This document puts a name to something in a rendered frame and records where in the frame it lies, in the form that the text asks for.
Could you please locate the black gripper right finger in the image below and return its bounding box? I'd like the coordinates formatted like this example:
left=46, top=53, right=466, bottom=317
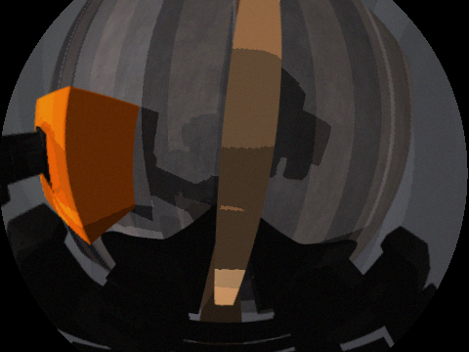
left=247, top=219, right=357, bottom=314

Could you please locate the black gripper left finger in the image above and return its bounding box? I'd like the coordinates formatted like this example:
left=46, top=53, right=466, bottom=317
left=101, top=203, right=218, bottom=314

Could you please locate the long wooden rail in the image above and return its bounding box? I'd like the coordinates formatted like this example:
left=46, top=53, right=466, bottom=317
left=214, top=0, right=282, bottom=305

